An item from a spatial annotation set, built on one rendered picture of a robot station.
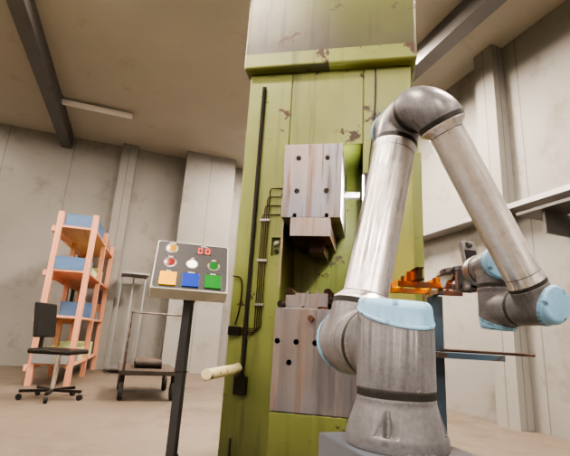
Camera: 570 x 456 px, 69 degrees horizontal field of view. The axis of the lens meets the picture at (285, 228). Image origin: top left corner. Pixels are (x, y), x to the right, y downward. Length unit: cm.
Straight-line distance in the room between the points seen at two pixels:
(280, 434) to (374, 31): 215
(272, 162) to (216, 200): 690
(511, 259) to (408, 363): 42
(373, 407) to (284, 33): 229
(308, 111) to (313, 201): 61
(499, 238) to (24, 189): 925
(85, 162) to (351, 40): 785
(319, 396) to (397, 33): 196
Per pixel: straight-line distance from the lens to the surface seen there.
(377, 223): 106
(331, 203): 209
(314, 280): 250
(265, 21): 284
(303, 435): 198
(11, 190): 980
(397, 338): 82
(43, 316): 543
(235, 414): 224
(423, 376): 84
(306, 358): 194
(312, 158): 219
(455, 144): 110
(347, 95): 251
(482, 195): 109
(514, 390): 528
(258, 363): 219
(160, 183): 966
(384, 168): 112
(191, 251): 207
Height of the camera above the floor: 78
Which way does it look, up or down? 15 degrees up
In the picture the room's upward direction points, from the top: 3 degrees clockwise
